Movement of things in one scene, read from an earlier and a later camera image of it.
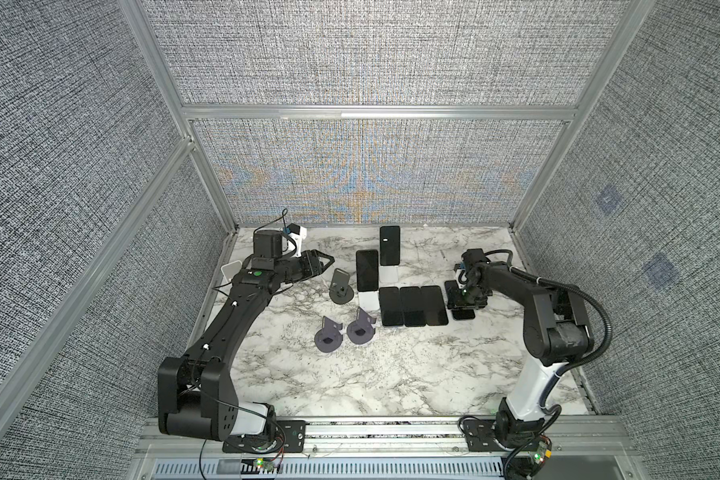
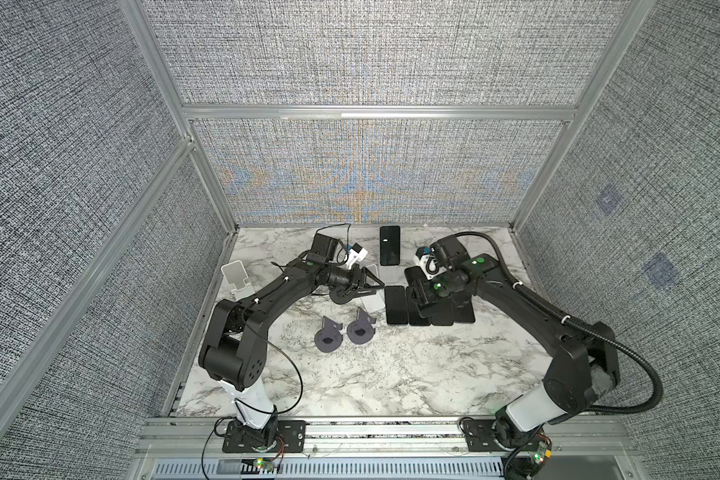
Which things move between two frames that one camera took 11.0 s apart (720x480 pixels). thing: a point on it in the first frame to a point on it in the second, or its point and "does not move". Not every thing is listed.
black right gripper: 478,305 to 423,295
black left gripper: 312,265 to 358,282
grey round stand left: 329,338 does not move
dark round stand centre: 340,291 does not move
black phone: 367,270 to 414,273
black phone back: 390,239 does not move
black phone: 413,307 does not move
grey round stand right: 361,331 does not move
